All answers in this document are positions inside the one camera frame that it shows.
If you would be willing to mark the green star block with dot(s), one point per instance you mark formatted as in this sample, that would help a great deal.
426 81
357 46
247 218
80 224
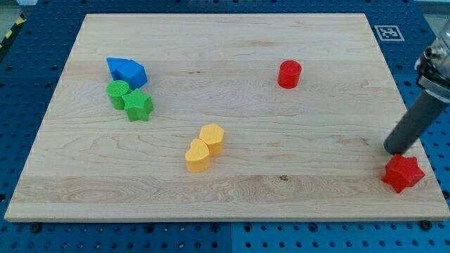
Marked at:
137 105

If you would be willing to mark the white fiducial marker tag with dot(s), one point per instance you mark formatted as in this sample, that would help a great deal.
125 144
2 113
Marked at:
389 33

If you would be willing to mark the yellow hexagon block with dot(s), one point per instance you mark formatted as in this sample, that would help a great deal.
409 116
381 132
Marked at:
213 136

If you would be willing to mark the yellow heart block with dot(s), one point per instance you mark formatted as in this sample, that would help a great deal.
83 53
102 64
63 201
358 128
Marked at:
198 156

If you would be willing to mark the blue pentagon block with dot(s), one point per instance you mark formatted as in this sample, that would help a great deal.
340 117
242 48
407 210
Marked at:
133 73

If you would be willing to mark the blue triangle block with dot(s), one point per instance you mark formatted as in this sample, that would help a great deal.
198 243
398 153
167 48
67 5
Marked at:
114 64

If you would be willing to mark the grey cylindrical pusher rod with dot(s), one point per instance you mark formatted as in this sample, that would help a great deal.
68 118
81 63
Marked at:
420 115

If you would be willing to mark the red star block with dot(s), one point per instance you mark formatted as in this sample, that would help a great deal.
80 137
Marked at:
402 172

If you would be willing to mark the wooden board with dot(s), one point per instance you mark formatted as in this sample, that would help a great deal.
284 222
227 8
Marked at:
311 153

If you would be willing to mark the red cylinder block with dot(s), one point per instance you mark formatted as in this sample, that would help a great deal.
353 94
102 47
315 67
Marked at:
289 74

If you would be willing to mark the green cylinder block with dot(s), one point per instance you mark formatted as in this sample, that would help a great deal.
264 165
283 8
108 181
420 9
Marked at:
115 91

